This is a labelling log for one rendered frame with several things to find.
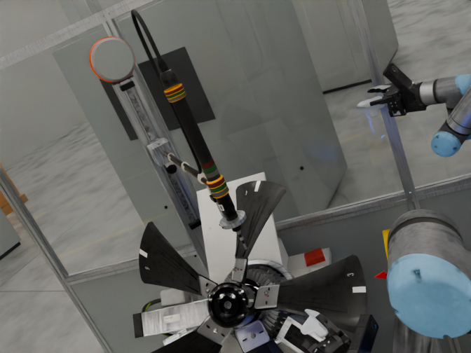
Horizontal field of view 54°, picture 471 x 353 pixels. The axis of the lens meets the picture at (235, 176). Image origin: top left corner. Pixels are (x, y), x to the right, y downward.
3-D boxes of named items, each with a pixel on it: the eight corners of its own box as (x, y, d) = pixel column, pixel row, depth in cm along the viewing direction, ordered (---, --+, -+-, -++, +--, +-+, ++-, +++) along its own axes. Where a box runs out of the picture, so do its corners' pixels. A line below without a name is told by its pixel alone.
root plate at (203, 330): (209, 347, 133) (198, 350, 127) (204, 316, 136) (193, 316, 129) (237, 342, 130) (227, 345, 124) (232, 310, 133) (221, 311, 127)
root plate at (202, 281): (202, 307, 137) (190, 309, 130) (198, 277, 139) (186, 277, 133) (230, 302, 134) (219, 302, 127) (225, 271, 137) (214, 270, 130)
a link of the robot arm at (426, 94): (430, 87, 138) (439, 73, 142) (415, 89, 141) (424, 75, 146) (437, 108, 141) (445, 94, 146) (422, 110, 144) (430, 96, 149)
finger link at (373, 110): (361, 122, 156) (388, 113, 152) (355, 107, 154) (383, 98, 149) (361, 118, 159) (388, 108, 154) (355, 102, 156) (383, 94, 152)
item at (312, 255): (304, 256, 196) (302, 252, 195) (322, 250, 194) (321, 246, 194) (306, 267, 188) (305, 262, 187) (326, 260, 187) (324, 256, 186)
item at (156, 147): (155, 163, 177) (145, 143, 174) (171, 155, 178) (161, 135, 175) (161, 168, 167) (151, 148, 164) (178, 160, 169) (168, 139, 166)
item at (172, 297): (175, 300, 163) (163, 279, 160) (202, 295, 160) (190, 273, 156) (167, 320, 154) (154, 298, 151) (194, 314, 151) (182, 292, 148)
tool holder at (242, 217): (214, 222, 122) (199, 190, 118) (237, 209, 124) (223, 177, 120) (226, 232, 114) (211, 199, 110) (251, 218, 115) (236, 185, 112)
